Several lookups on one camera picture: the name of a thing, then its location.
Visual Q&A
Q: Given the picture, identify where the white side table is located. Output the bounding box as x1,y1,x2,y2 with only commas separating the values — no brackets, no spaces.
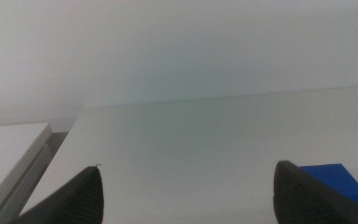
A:
0,122,54,224

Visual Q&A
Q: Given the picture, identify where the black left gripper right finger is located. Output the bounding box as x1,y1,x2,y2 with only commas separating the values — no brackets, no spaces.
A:
273,160,358,224

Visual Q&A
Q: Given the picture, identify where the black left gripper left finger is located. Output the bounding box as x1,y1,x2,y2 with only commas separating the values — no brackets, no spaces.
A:
9,164,104,224

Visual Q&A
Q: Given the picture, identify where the blue cube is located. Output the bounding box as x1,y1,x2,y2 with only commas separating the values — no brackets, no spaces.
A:
298,163,358,205

